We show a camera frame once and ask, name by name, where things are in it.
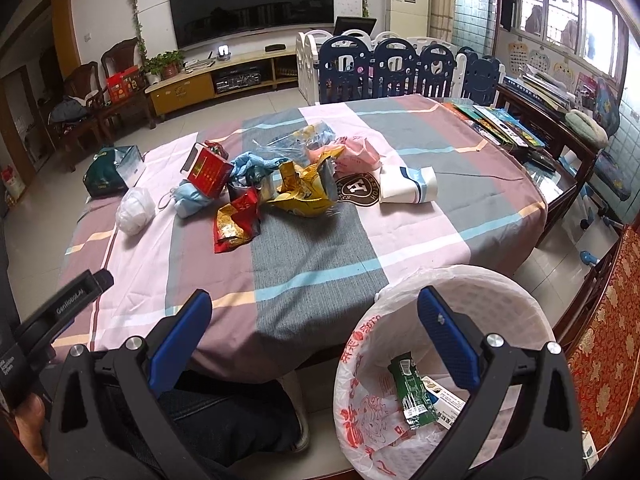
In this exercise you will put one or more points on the stack of books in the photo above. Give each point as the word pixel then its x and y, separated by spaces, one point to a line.
pixel 540 90

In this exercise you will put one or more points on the small white gadget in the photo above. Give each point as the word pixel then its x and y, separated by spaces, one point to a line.
pixel 223 53

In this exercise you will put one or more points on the navy white playpen fence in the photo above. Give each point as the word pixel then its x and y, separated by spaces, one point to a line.
pixel 395 67

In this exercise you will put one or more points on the dark bag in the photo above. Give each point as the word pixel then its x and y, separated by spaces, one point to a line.
pixel 67 110

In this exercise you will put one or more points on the blue plastic wrapper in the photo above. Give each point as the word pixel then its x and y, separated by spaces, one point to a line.
pixel 255 165

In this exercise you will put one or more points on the clear plastic bag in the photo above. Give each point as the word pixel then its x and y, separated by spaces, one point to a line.
pixel 307 135

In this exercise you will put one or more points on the green snack wrapper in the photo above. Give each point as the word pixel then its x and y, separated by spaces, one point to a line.
pixel 412 392

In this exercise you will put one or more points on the blue toy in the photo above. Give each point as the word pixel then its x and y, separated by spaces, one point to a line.
pixel 595 220

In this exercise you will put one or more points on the small white box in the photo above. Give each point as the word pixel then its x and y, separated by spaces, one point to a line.
pixel 447 402

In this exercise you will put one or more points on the red snack wrapper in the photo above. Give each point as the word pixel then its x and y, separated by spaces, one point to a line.
pixel 235 222

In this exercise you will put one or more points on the white lined waste basket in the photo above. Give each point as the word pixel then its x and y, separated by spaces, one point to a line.
pixel 365 410

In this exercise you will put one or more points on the striped pink grey bedsheet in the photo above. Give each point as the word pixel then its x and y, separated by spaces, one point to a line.
pixel 310 260

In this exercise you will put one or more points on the wooden television cabinet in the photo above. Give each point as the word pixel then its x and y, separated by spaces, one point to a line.
pixel 180 92

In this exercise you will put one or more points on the red white bag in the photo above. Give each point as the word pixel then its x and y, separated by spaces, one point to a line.
pixel 12 185

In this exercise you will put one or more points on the yellow snack wrapper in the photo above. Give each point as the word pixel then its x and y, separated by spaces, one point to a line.
pixel 300 190

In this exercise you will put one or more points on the white plastic bag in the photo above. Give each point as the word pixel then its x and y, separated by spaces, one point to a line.
pixel 135 210

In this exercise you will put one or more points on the white plastic trash basket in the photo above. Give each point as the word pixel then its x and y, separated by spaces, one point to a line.
pixel 520 310

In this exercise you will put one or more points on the window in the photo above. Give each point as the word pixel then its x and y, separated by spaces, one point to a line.
pixel 565 15

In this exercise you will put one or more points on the red cardboard box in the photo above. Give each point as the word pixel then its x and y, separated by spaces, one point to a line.
pixel 210 172

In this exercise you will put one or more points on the dark wooden side table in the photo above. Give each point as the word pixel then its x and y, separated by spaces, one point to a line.
pixel 555 120

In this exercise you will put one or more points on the colourful child seat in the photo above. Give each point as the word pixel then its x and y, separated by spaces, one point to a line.
pixel 612 135

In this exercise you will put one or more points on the red gift box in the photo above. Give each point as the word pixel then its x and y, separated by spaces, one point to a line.
pixel 123 85

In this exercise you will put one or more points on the grey green cushion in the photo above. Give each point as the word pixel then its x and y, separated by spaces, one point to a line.
pixel 587 127

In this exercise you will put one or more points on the dark wooden chair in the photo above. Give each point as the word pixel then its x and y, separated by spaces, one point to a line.
pixel 122 52
pixel 82 80

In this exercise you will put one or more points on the pink plastic bag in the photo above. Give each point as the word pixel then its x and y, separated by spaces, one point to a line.
pixel 360 155

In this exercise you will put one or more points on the white standing air conditioner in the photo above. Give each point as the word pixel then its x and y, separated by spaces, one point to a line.
pixel 409 0

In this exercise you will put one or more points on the white shoe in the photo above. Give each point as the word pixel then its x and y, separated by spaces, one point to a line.
pixel 300 410

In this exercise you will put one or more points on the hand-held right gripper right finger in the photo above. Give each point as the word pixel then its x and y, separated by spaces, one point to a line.
pixel 445 337

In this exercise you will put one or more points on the blue face mask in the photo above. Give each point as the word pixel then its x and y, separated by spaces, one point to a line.
pixel 190 202

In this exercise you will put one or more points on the black audio receiver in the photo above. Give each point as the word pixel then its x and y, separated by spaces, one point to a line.
pixel 239 80

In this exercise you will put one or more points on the spread of picture books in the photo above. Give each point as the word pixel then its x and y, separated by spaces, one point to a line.
pixel 495 122

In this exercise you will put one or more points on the row of wall posters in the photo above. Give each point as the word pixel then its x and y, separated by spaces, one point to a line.
pixel 542 65

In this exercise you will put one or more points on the person's left hand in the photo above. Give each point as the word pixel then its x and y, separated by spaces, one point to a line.
pixel 31 427

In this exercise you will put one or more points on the black set-top box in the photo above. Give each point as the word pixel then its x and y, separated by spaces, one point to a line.
pixel 274 47

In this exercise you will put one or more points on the person's leg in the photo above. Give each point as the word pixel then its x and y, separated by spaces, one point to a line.
pixel 225 420

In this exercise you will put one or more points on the green tissue box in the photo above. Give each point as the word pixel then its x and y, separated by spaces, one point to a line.
pixel 107 170

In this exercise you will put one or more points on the black monitor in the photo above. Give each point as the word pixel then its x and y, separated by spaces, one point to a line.
pixel 354 26

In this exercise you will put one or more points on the potted green plant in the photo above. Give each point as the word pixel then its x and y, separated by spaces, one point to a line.
pixel 162 65

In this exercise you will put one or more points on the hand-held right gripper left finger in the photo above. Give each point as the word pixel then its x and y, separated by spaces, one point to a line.
pixel 177 340

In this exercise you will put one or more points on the black television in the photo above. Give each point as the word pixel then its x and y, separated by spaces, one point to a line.
pixel 250 0

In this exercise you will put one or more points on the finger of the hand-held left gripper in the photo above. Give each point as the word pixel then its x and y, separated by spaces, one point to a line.
pixel 101 280

